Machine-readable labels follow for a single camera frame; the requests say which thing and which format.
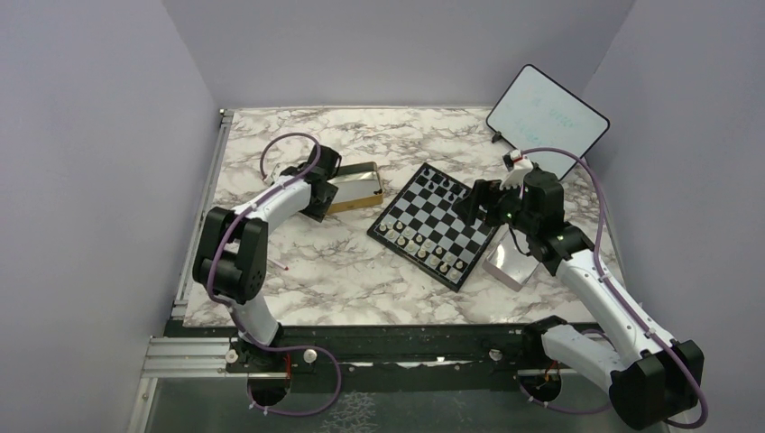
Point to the red and white marker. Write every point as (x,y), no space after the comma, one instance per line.
(278,264)

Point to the black and white chessboard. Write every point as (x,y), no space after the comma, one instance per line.
(430,214)

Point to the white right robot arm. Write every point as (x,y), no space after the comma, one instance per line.
(648,375)

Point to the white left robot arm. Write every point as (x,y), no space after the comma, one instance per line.
(231,258)

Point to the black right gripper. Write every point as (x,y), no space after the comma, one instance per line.
(483,190)

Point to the aluminium frame rail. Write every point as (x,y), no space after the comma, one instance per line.
(207,195)

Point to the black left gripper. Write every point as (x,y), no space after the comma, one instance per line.
(318,211)

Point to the yellow metal tin box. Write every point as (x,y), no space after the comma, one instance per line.
(358,186)

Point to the silver metal tin lid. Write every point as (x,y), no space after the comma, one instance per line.
(507,263)

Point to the small whiteboard on stand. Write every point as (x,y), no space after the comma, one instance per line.
(537,112)

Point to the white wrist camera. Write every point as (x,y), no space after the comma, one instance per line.
(518,166)

